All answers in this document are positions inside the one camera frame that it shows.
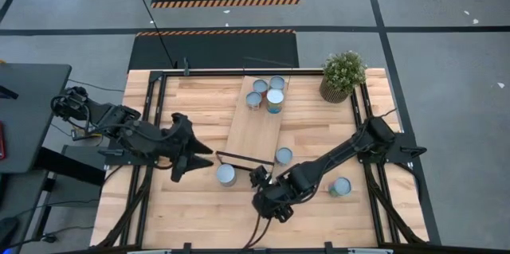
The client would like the tin can multicoloured label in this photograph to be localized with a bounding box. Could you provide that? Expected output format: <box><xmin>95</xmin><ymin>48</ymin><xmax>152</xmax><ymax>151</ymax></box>
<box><xmin>328</xmin><ymin>177</ymin><xmax>353</xmax><ymax>198</ymax></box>

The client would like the green plant in slatted pot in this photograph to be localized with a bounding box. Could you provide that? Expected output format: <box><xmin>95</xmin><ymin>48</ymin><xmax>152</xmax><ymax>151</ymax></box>
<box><xmin>318</xmin><ymin>49</ymin><xmax>368</xmax><ymax>105</ymax></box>

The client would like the tall tomatoes can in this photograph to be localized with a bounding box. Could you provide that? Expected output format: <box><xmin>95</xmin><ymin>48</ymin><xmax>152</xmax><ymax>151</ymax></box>
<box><xmin>265</xmin><ymin>88</ymin><xmax>285</xmax><ymax>115</ymax></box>

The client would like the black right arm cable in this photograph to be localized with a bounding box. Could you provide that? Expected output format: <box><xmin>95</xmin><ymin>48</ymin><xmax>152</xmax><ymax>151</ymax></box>
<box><xmin>242</xmin><ymin>213</ymin><xmax>273</xmax><ymax>249</ymax></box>

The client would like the black cable with plug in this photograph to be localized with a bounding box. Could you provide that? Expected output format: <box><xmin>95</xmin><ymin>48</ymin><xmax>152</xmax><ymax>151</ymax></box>
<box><xmin>7</xmin><ymin>225</ymin><xmax>95</xmax><ymax>247</ymax></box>

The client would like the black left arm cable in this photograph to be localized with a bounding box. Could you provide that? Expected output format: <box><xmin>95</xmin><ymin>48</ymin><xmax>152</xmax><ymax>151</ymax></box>
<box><xmin>50</xmin><ymin>93</ymin><xmax>182</xmax><ymax>143</ymax></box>

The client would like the dark grey desk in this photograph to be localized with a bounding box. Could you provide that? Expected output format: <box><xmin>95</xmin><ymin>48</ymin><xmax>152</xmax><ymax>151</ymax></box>
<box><xmin>0</xmin><ymin>62</ymin><xmax>73</xmax><ymax>174</ymax></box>

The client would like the carrots can white teal label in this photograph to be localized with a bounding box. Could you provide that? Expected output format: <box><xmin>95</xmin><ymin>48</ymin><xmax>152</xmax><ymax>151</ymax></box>
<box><xmin>275</xmin><ymin>147</ymin><xmax>294</xmax><ymax>166</ymax></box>

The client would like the black desk base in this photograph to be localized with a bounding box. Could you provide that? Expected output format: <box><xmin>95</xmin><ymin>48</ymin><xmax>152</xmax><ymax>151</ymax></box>
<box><xmin>35</xmin><ymin>146</ymin><xmax>107</xmax><ymax>187</ymax></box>

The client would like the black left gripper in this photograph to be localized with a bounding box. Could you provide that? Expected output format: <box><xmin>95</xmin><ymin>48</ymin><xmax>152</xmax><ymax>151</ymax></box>
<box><xmin>169</xmin><ymin>112</ymin><xmax>215</xmax><ymax>183</ymax></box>

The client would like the short diced tomatoes can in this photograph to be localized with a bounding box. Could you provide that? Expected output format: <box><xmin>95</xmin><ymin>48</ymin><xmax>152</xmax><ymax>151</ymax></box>
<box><xmin>245</xmin><ymin>91</ymin><xmax>263</xmax><ymax>111</ymax></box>

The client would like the cherries can blue label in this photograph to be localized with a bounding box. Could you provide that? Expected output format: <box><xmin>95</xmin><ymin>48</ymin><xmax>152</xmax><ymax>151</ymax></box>
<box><xmin>216</xmin><ymin>163</ymin><xmax>237</xmax><ymax>187</ymax></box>

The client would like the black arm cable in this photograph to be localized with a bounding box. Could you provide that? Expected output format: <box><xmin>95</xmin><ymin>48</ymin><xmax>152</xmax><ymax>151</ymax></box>
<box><xmin>50</xmin><ymin>93</ymin><xmax>182</xmax><ymax>143</ymax></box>
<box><xmin>242</xmin><ymin>213</ymin><xmax>273</xmax><ymax>249</ymax></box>

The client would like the black aluminium table frame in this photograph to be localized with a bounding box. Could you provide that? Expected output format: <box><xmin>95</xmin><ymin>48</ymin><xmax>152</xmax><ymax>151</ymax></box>
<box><xmin>95</xmin><ymin>68</ymin><xmax>427</xmax><ymax>254</ymax></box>

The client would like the wooden shelf black metal frame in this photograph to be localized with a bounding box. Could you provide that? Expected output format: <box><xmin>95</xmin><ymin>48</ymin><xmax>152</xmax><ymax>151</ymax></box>
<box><xmin>214</xmin><ymin>57</ymin><xmax>295</xmax><ymax>176</ymax></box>

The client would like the tin can silver lid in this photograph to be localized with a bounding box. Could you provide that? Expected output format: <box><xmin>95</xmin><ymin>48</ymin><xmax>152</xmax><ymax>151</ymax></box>
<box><xmin>252</xmin><ymin>78</ymin><xmax>270</xmax><ymax>96</ymax></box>
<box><xmin>269</xmin><ymin>75</ymin><xmax>287</xmax><ymax>92</ymax></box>

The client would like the black floor cable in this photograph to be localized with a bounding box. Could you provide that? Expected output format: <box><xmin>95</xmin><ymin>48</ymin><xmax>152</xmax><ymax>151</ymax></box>
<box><xmin>127</xmin><ymin>0</ymin><xmax>179</xmax><ymax>68</ymax></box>

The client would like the black power adapter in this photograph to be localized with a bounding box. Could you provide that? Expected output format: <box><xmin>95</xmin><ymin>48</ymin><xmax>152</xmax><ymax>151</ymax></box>
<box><xmin>71</xmin><ymin>126</ymin><xmax>100</xmax><ymax>141</ymax></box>

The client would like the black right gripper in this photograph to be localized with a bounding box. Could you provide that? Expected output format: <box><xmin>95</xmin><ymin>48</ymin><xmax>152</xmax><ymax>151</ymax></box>
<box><xmin>249</xmin><ymin>165</ymin><xmax>296</xmax><ymax>224</ymax></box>

